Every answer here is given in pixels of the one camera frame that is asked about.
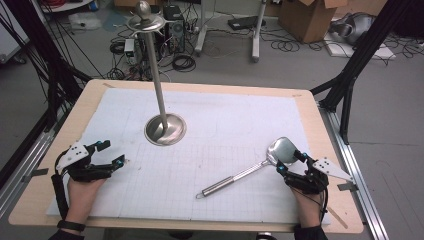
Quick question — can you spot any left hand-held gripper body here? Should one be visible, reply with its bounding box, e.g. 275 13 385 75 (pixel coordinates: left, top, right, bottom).
54 142 114 183

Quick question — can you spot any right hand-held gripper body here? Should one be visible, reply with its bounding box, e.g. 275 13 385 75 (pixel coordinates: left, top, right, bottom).
284 157 354 195

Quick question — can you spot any silver metal spatula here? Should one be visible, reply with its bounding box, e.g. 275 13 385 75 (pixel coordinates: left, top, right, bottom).
195 136 300 200

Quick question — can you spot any silver metal utensil stand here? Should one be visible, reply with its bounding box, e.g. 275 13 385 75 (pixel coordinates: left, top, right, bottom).
126 0 188 147

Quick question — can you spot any person's right hand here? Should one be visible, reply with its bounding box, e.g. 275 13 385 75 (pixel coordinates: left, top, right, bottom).
289 187 324 229

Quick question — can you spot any person's left hand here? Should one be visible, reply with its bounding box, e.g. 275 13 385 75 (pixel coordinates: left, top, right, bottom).
64 178 107 225

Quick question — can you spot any person's right dark sleeve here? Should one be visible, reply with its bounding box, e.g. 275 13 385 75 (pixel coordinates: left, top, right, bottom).
292 224 330 240

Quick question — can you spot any person's dark sleeve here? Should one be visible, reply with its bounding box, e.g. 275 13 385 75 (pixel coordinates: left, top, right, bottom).
292 224 330 240
47 228 85 240

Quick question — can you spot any black wrist band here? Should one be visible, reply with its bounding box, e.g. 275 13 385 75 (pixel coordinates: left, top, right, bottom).
56 219 87 233

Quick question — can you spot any white grid mat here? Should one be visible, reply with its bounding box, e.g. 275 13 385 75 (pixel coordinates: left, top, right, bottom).
46 87 332 226

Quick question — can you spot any person's left dark sleeve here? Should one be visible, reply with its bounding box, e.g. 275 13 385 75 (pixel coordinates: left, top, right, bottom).
47 228 85 240

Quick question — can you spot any small white box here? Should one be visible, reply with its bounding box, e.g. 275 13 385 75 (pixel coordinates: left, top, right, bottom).
123 38 136 57

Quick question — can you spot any clear plastic bag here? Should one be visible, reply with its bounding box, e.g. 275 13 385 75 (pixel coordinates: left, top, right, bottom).
67 12 103 31

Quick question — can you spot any white stand leg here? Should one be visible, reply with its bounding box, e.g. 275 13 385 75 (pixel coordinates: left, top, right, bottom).
250 0 268 64
194 0 210 57

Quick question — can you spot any white flat board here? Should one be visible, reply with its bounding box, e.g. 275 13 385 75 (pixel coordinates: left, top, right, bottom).
323 31 398 61

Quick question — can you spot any brown cardboard box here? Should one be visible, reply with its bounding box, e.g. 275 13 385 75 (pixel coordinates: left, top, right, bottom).
277 0 349 45

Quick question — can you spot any white cabinet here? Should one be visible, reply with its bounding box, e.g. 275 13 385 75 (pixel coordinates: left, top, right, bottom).
0 0 30 65

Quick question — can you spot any black computer tower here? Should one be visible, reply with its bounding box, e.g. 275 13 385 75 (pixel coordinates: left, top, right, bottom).
161 4 186 55

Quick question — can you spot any grey rounded shell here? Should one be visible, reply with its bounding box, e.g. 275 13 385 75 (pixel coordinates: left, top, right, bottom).
329 12 377 46

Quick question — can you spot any round white table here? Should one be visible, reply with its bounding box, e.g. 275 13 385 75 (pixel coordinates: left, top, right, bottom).
39 0 95 14

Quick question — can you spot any black flat device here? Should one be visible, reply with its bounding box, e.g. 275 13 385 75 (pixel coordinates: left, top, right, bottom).
227 15 267 31

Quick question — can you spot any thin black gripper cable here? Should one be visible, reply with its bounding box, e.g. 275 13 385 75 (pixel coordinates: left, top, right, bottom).
318 188 330 215

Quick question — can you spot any thick black gripper cable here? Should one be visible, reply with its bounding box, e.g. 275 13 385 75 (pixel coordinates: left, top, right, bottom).
50 149 70 220

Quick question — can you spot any aluminium rail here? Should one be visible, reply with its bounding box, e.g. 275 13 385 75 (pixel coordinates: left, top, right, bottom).
319 105 390 240
0 103 68 219

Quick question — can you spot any black metal frame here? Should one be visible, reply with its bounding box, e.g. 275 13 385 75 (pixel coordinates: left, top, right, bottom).
309 0 424 146
0 0 93 188

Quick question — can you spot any black coiled cable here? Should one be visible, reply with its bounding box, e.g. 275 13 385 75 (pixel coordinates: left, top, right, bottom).
171 53 197 73

